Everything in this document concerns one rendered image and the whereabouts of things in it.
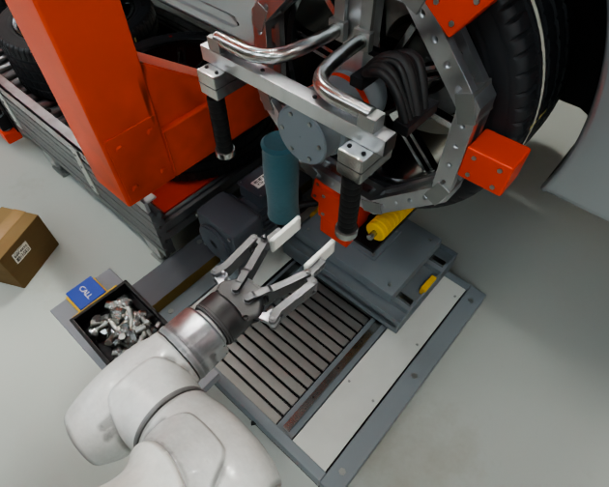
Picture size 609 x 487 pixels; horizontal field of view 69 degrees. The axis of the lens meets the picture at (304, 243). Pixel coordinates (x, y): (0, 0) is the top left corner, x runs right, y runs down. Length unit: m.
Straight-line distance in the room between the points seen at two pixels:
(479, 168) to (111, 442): 0.71
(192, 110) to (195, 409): 0.90
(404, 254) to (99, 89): 1.00
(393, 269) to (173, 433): 1.07
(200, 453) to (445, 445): 1.09
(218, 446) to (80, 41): 0.81
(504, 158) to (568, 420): 1.02
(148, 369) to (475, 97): 0.64
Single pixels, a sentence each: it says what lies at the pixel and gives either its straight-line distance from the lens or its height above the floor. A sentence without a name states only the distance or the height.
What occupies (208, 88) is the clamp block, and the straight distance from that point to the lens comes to 0.91.
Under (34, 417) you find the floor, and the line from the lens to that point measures 1.68.
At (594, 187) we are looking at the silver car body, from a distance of 1.01.
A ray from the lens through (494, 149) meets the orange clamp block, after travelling 0.87.
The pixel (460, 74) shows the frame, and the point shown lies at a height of 1.01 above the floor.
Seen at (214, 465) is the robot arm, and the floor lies 0.93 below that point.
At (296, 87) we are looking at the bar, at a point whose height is 0.98.
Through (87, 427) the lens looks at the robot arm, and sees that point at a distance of 0.60.
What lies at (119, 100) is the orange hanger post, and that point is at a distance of 1.13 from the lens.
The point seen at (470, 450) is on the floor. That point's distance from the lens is 1.52.
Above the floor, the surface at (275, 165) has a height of 0.70.
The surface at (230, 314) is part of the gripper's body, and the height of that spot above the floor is 0.86.
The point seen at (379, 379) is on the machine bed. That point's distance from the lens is 1.44.
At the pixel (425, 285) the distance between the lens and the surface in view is 1.50.
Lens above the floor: 1.40
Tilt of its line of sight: 52 degrees down
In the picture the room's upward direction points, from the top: straight up
